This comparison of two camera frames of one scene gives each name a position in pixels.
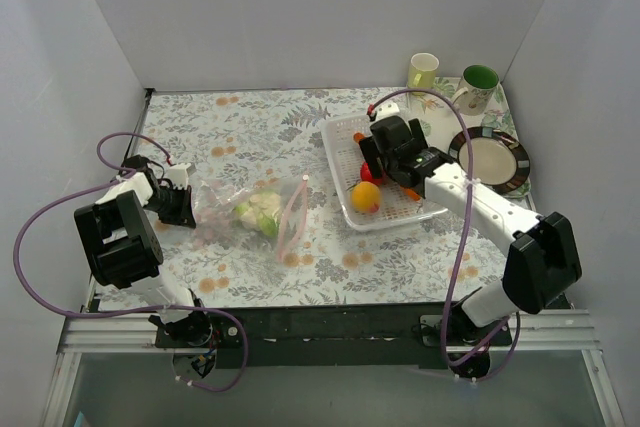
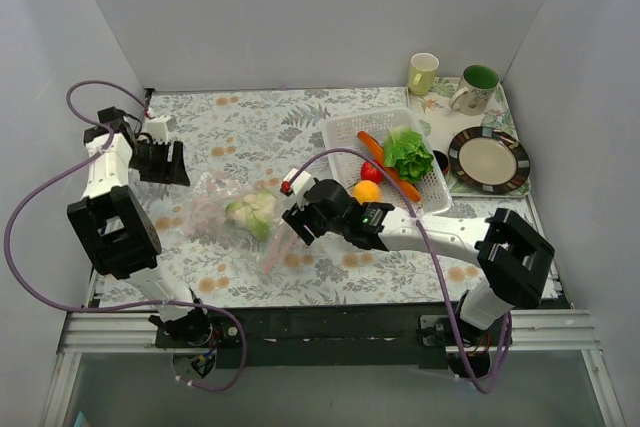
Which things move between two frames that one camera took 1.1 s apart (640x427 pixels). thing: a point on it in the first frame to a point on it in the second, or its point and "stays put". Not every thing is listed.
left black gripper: x=183 y=205 to x=160 y=161
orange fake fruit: x=365 y=197 stays put
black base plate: x=335 y=336 stays put
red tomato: x=366 y=176 stays put
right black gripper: x=371 y=158 to x=301 y=219
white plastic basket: x=343 y=157 stays put
